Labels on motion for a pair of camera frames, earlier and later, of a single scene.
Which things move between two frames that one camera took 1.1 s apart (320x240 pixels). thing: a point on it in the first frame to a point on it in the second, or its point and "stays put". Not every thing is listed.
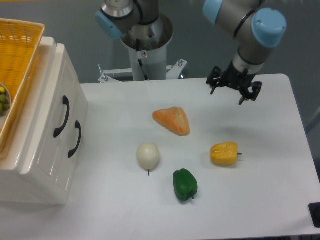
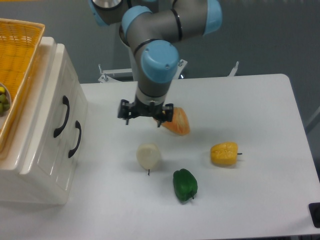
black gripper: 236,79 to 156,111
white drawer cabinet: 39,165 stays put
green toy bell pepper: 185,184 stays put
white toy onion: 148,155 stays put
